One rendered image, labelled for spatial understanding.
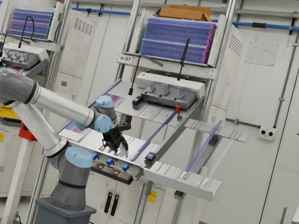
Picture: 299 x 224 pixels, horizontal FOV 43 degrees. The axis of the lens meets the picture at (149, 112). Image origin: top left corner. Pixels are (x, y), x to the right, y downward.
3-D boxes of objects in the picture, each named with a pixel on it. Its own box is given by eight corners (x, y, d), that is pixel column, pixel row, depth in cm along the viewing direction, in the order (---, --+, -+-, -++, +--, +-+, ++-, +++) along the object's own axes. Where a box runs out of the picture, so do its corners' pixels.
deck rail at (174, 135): (145, 177, 200) (143, 168, 196) (142, 175, 201) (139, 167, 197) (206, 104, 245) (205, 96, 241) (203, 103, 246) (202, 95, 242)
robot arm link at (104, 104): (90, 100, 175) (106, 92, 178) (96, 119, 181) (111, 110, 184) (99, 106, 169) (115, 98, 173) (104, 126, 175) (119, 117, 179)
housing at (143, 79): (200, 108, 244) (198, 89, 236) (139, 94, 270) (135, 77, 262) (206, 101, 249) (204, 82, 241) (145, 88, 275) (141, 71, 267)
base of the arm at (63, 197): (68, 212, 148) (75, 187, 148) (41, 199, 155) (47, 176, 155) (91, 208, 161) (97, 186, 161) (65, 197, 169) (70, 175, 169)
